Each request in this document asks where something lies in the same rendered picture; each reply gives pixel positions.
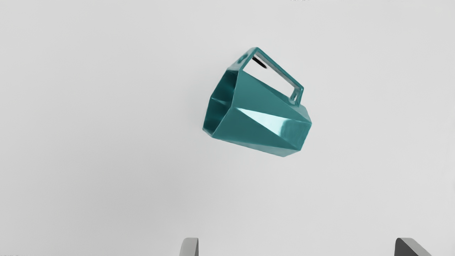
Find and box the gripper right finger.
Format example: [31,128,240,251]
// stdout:
[395,238,433,256]

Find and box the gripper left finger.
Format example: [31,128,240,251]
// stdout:
[179,238,199,256]

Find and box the teal faceted mug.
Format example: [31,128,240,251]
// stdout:
[202,47,312,158]

